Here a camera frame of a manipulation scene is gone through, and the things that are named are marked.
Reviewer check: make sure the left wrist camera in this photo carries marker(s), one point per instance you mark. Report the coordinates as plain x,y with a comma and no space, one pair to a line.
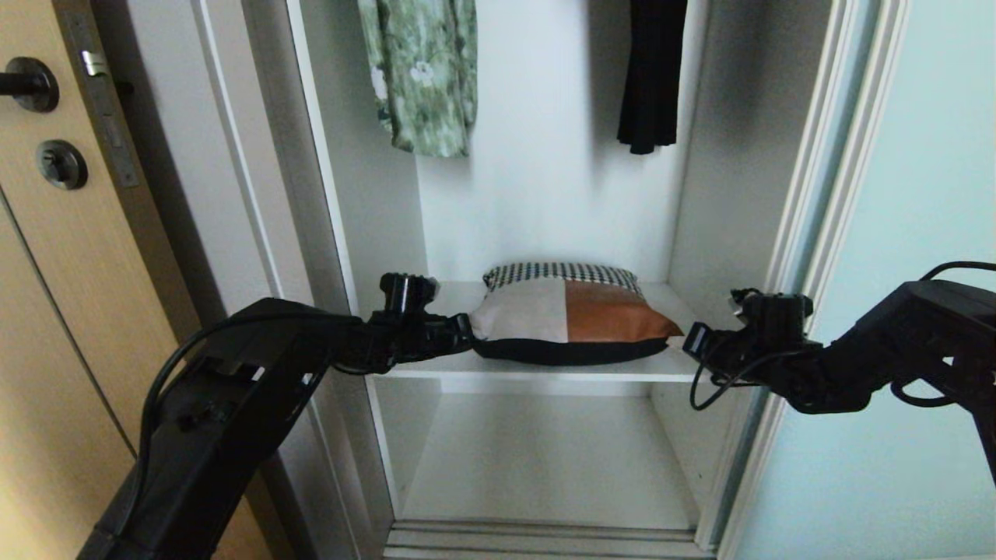
405,293

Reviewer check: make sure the wooden room door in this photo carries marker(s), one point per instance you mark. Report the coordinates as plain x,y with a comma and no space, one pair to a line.
70,311

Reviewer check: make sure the black round door lock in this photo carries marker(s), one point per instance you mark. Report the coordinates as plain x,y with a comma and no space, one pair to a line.
61,164

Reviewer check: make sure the black garment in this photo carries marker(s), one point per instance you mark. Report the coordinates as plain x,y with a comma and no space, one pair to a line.
652,70

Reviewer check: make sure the green floral garment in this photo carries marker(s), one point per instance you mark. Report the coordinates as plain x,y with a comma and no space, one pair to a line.
424,70

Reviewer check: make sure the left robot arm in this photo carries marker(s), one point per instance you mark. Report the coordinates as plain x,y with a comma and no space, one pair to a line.
210,404

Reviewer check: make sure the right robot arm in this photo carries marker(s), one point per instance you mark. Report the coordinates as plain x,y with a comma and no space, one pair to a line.
918,334

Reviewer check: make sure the pale blue sliding wardrobe door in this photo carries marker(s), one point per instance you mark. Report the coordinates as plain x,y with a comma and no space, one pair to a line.
895,155

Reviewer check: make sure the white wardrobe shelf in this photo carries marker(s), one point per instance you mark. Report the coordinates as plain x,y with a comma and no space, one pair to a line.
545,372

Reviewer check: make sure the white wardrobe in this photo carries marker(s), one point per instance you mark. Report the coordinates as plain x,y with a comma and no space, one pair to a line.
545,194

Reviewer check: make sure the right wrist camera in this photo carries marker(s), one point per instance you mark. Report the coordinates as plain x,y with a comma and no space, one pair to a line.
774,311

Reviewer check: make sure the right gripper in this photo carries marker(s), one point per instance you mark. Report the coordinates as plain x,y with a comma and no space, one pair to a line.
727,354

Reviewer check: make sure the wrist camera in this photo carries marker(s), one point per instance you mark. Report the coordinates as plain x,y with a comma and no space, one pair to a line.
405,293
774,311

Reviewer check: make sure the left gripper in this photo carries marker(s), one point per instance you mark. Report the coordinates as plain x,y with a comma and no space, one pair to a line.
424,338

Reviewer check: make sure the patchwork cushion brown white black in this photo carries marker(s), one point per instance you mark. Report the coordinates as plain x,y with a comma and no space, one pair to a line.
576,323

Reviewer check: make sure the metal door latch plate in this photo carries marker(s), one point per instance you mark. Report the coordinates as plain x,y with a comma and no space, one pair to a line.
105,101

